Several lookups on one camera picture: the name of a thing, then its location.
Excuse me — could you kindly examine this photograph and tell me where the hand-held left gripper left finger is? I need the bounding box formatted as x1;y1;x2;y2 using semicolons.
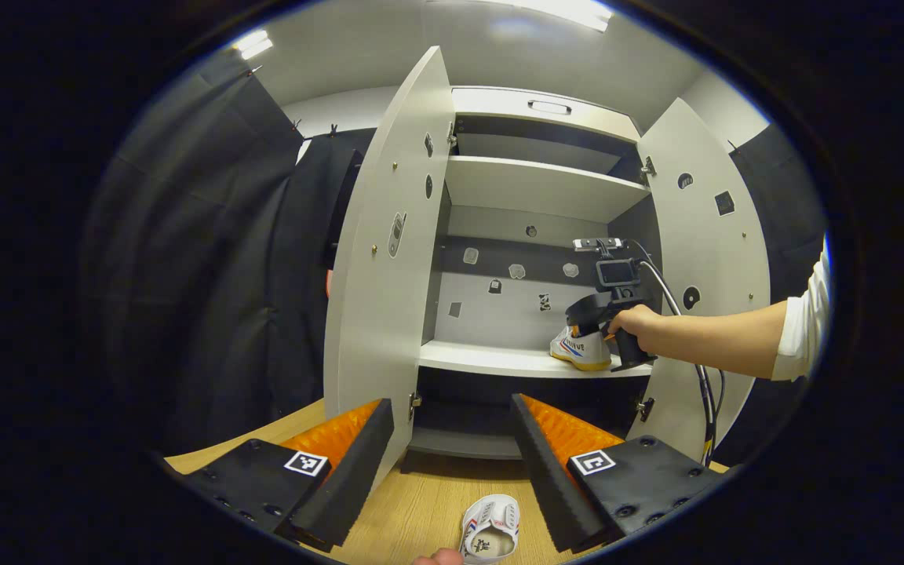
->
177;398;395;552

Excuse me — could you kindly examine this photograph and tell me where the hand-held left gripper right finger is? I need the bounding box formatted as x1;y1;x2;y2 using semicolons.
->
510;393;727;554

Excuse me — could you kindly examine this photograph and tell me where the white canvas shoe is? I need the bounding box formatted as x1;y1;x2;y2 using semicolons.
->
550;326;614;372
460;494;521;564

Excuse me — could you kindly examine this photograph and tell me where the grey white shoe cabinet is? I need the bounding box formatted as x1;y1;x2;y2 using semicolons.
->
323;46;772;464

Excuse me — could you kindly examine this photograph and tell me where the white shirt sleeve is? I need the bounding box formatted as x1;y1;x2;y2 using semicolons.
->
770;239;831;383

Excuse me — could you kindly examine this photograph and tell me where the black backdrop cloth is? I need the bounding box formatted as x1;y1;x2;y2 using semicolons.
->
83;51;828;472

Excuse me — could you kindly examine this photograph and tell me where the large ceiling light panel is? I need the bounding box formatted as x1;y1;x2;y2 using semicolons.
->
499;0;614;32

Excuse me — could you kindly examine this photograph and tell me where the small ceiling light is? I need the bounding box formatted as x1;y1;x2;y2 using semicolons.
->
234;30;274;60

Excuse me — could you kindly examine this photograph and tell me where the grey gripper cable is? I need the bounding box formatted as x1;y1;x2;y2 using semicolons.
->
632;239;727;468

